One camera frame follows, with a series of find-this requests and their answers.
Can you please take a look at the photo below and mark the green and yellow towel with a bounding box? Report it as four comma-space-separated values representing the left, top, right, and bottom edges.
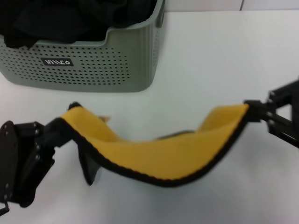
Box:
60, 101, 250, 188

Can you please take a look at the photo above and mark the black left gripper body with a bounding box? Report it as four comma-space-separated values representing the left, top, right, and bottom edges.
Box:
0, 120, 47, 209

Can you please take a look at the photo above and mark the pile of dark cloths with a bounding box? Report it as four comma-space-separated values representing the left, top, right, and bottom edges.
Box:
0, 0, 160, 49

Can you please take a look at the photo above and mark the sage green perforated storage box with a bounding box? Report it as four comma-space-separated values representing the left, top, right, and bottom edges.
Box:
0, 0, 165, 93

